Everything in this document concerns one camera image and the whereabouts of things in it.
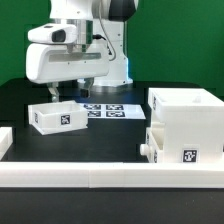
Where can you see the white fence front rail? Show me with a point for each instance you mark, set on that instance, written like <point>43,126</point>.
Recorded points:
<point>110,175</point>

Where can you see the white rear drawer box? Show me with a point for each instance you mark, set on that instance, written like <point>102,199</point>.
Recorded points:
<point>50,118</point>

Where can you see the white fence rail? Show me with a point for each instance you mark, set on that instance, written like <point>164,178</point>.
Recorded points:
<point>110,175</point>
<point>6,140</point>

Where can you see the white fence left rail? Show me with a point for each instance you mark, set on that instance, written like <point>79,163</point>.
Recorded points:
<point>6,140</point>

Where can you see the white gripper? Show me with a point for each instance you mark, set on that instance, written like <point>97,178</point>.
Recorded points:
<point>53,63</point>

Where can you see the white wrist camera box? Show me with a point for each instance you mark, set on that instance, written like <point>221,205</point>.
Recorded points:
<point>53,33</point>

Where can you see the white front drawer box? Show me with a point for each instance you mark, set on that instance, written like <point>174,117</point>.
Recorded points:
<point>153,146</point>

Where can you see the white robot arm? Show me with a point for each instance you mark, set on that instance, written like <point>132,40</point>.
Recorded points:
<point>84,41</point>

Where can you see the white drawer cabinet frame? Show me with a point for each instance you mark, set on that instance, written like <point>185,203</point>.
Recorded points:
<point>192,120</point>

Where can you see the white drawer box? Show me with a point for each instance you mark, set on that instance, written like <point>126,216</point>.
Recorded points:
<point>50,118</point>
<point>153,146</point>

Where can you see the paper marker sheet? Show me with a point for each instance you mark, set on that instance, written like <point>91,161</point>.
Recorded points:
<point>114,111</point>

